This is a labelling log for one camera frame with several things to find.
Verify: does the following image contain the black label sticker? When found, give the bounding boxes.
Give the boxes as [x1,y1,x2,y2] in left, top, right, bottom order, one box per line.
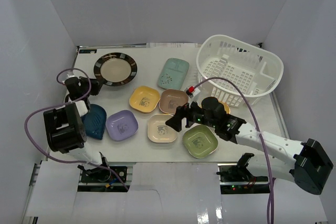
[78,49,97,54]

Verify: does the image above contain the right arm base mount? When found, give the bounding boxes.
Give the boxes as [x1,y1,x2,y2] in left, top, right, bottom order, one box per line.
[216,153,270,195]

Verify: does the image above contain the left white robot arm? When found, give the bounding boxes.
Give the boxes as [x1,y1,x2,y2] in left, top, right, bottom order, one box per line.
[43,76,111,182]

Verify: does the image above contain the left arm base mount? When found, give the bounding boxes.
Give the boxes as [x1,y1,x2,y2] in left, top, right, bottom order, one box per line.
[78,165,130,193]

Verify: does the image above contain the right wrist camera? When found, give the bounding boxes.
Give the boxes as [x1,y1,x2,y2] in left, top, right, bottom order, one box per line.
[184,86,201,101]

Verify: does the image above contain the teal rectangular plate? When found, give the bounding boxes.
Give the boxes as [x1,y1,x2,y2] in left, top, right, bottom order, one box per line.
[157,58,190,90]

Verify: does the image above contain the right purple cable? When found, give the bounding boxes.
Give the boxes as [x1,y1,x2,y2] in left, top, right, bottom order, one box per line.
[193,77,276,224]

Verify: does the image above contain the yellow square panda plate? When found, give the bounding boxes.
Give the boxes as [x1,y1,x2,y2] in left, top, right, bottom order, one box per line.
[129,86,160,113]

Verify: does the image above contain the brown square plate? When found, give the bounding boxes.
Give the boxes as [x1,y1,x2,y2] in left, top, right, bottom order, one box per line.
[159,89,188,114]

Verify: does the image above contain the cream square panda plate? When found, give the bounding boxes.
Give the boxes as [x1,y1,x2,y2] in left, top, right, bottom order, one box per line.
[147,114,178,143]

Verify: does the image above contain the dark blue leaf dish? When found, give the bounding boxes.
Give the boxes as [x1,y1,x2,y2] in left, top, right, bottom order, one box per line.
[81,104,107,140]

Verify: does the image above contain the papers at table back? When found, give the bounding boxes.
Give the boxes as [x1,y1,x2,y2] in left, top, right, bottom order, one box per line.
[146,42,201,49]

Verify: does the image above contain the round black rimmed plate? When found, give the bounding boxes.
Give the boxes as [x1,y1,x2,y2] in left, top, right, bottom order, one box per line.
[93,52,138,87]

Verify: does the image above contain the purple square panda plate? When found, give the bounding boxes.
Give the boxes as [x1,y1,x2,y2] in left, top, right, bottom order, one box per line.
[106,110,139,142]

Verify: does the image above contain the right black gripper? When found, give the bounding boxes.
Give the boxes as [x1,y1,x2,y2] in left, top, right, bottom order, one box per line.
[165,97,217,133]

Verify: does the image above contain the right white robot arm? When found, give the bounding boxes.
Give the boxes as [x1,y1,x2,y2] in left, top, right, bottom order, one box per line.
[165,97,333,195]

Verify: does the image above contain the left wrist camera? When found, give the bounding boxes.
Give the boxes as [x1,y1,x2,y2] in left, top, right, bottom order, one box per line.
[64,76,79,86]

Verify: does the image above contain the green square panda plate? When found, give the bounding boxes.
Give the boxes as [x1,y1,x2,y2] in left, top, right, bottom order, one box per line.
[182,125,218,159]

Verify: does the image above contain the orange square panda plate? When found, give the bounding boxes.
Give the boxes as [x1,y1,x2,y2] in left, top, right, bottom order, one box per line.
[215,100,230,116]

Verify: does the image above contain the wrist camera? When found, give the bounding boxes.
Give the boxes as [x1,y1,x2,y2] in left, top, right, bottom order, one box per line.
[64,76,79,86]
[184,86,201,101]

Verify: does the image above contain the white plastic basket bin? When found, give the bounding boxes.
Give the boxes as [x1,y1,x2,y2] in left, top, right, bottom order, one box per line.
[196,35,284,108]

